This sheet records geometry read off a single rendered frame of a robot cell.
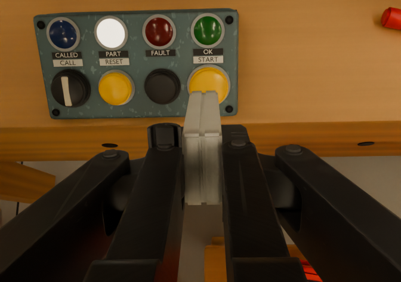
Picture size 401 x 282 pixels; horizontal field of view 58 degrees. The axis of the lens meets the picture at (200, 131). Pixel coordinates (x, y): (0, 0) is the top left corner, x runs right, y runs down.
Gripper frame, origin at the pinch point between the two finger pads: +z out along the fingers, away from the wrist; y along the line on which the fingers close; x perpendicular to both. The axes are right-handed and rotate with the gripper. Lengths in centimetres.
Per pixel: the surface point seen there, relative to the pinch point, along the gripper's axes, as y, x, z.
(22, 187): -52, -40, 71
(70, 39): -9.7, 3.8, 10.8
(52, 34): -10.9, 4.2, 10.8
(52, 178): -51, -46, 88
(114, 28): -6.4, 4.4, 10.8
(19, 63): -16.1, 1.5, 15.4
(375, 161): 54, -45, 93
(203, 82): -0.1, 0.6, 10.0
